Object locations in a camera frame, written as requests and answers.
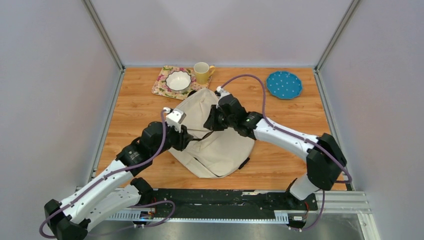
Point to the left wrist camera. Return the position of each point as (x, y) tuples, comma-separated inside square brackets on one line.
[(174, 118)]

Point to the blue polka dot plate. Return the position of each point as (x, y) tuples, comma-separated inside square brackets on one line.
[(284, 85)]

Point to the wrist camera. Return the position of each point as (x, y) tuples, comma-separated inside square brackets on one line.
[(174, 118), (221, 93)]

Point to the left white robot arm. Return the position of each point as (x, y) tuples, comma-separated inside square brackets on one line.
[(116, 188)]

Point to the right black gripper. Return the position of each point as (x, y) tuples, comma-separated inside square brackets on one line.
[(211, 124)]

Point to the floral square tray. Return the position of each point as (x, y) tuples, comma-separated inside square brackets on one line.
[(159, 87)]

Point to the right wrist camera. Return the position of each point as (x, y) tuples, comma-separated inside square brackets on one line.
[(221, 93)]

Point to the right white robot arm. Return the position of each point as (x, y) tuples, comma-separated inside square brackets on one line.
[(324, 158)]

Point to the yellow ceramic mug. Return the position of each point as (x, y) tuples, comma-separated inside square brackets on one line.
[(203, 72)]

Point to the white bowl with dark rim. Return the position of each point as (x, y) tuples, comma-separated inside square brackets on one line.
[(178, 82)]

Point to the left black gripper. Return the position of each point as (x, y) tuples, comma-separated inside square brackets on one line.
[(183, 138)]

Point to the beige canvas backpack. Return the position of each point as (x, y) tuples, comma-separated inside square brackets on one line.
[(212, 154)]

